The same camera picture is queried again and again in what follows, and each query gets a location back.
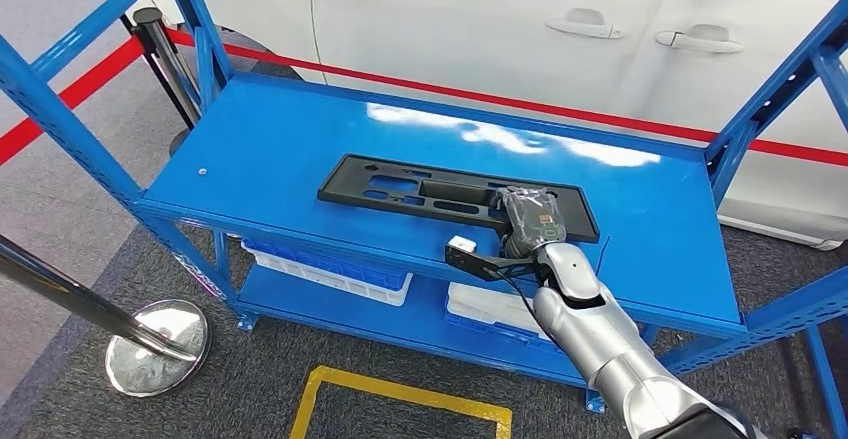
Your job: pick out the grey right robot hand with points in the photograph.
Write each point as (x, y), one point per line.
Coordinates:
(536, 220)

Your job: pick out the black plastic plate bracket part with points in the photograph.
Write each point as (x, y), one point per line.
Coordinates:
(358, 187)

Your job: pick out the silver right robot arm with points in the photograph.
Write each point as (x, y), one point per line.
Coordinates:
(609, 343)

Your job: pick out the white car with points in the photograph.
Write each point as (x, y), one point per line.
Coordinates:
(464, 25)

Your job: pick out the yellow floor tape square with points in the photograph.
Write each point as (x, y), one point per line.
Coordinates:
(397, 391)

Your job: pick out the red barrier belt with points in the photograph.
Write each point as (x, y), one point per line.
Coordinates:
(66, 95)

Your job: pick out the pale wrist camera on bracket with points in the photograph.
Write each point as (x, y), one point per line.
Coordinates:
(462, 245)

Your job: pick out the chrome stanchion post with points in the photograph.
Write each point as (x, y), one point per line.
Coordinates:
(159, 350)
(162, 52)

